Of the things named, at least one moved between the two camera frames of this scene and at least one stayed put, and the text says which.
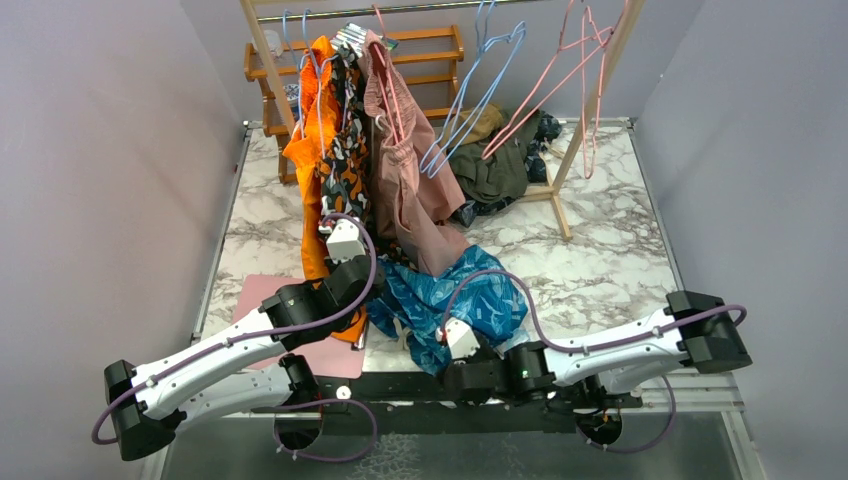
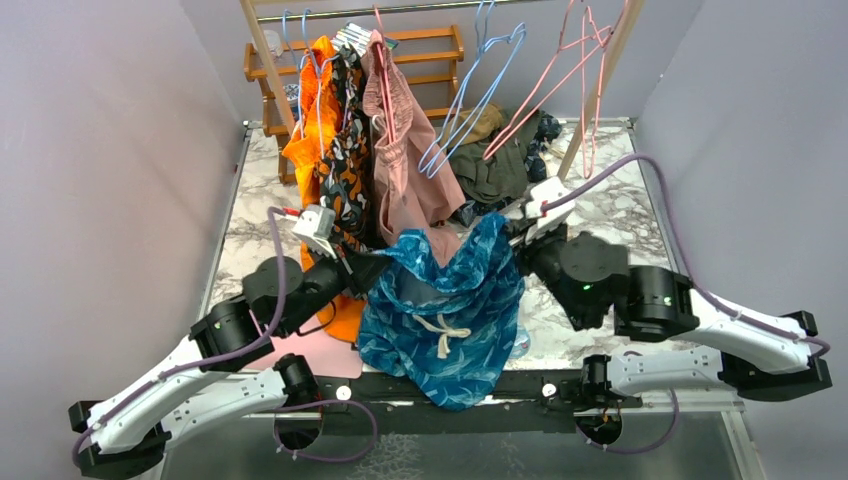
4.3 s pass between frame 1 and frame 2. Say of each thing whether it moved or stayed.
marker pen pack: stayed
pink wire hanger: stayed
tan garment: stayed
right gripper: moved
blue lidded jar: stayed
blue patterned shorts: moved
